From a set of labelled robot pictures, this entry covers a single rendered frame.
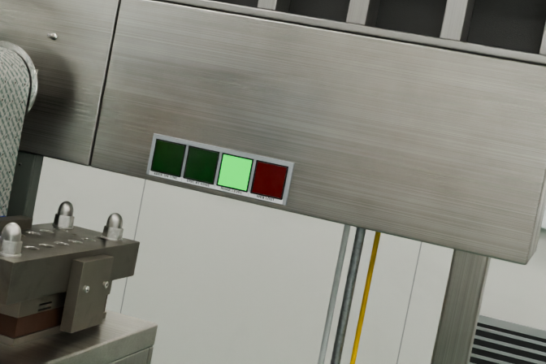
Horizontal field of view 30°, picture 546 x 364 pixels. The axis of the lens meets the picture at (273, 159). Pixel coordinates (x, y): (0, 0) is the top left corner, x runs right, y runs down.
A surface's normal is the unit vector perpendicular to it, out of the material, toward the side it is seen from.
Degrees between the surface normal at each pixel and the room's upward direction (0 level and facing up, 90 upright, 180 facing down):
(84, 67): 90
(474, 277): 90
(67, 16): 90
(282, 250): 90
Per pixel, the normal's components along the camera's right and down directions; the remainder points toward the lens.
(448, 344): -0.30, 0.00
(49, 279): 0.93, 0.20
